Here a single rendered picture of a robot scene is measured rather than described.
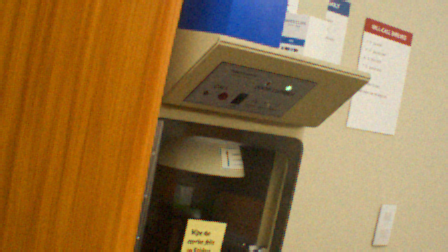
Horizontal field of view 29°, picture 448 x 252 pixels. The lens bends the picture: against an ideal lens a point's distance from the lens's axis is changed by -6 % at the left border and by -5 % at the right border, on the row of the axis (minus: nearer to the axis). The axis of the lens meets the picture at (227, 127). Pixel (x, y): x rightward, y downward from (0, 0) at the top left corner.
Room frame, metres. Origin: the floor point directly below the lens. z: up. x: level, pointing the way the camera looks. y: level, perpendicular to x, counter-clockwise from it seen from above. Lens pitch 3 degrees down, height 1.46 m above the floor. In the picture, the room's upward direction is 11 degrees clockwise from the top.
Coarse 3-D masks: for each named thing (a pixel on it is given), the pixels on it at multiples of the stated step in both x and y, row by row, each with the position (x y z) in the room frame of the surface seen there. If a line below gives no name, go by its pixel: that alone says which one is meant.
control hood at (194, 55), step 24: (192, 48) 1.16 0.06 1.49; (216, 48) 1.13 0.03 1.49; (240, 48) 1.15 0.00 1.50; (264, 48) 1.18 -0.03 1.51; (168, 72) 1.18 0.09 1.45; (192, 72) 1.16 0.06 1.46; (288, 72) 1.24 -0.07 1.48; (312, 72) 1.26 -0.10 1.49; (336, 72) 1.29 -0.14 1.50; (360, 72) 1.33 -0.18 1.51; (168, 96) 1.19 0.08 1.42; (312, 96) 1.32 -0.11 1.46; (336, 96) 1.35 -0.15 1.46; (288, 120) 1.36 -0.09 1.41; (312, 120) 1.38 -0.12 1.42
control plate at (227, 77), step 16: (224, 64) 1.17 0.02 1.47; (208, 80) 1.19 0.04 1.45; (224, 80) 1.20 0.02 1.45; (240, 80) 1.21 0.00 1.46; (256, 80) 1.23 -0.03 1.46; (272, 80) 1.24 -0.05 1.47; (288, 80) 1.26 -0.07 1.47; (304, 80) 1.27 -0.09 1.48; (192, 96) 1.20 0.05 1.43; (208, 96) 1.22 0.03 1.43; (256, 96) 1.26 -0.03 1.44; (272, 96) 1.28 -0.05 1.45; (288, 96) 1.29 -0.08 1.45; (256, 112) 1.30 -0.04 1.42; (272, 112) 1.32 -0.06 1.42
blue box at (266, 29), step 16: (192, 0) 1.20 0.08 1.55; (208, 0) 1.18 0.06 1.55; (224, 0) 1.16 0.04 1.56; (240, 0) 1.15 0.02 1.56; (256, 0) 1.17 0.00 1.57; (272, 0) 1.19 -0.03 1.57; (288, 0) 1.21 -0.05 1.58; (192, 16) 1.20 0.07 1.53; (208, 16) 1.17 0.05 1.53; (224, 16) 1.15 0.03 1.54; (240, 16) 1.15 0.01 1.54; (256, 16) 1.17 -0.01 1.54; (272, 16) 1.19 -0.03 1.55; (208, 32) 1.17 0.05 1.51; (224, 32) 1.15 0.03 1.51; (240, 32) 1.16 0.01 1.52; (256, 32) 1.18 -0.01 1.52; (272, 32) 1.20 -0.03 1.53
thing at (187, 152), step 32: (192, 128) 1.25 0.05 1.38; (224, 128) 1.29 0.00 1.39; (160, 160) 1.22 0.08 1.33; (192, 160) 1.26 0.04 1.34; (224, 160) 1.30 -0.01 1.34; (256, 160) 1.35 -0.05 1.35; (288, 160) 1.39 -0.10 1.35; (160, 192) 1.23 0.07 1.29; (192, 192) 1.27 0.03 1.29; (224, 192) 1.31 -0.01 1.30; (256, 192) 1.36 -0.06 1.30; (288, 192) 1.40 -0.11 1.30; (160, 224) 1.24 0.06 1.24; (256, 224) 1.37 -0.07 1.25
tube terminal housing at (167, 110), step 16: (304, 0) 1.39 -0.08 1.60; (320, 0) 1.41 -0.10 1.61; (320, 16) 1.42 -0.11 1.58; (160, 112) 1.22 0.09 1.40; (176, 112) 1.24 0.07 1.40; (192, 112) 1.26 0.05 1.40; (208, 112) 1.28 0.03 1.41; (240, 128) 1.33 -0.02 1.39; (256, 128) 1.35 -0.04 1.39; (272, 128) 1.38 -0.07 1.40; (288, 128) 1.40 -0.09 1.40; (304, 128) 1.43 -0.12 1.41
